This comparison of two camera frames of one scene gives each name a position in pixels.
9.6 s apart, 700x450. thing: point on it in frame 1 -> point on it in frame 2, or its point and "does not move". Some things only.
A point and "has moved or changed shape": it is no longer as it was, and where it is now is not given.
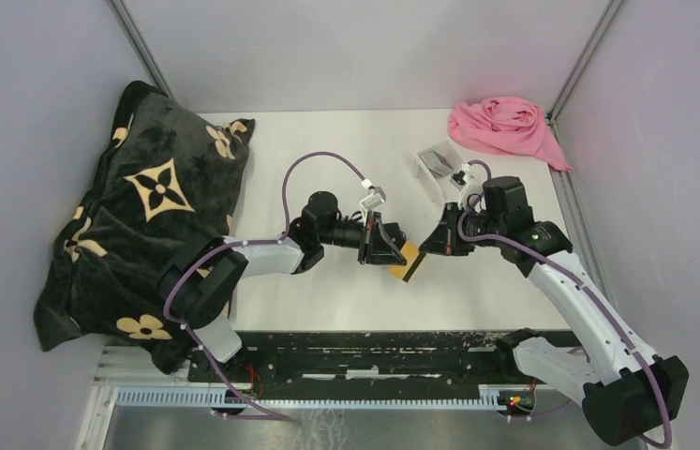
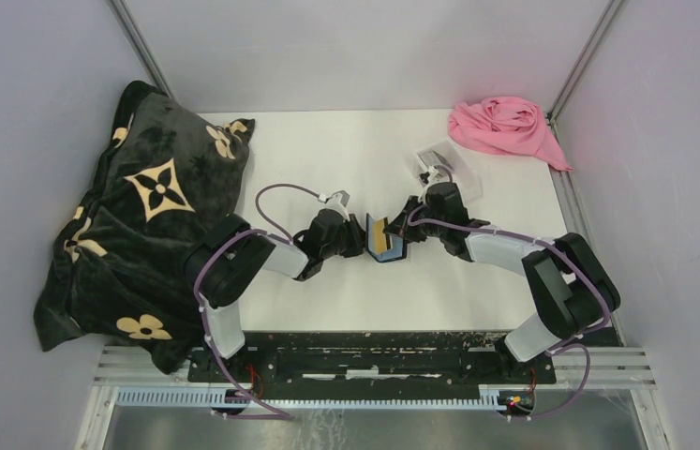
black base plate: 313,360 does not move
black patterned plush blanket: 167,185 does not move
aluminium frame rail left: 134,33 does not move
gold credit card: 410,251 has moved or changed shape
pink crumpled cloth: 507,125 does not move
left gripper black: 379,249 -> 358,237
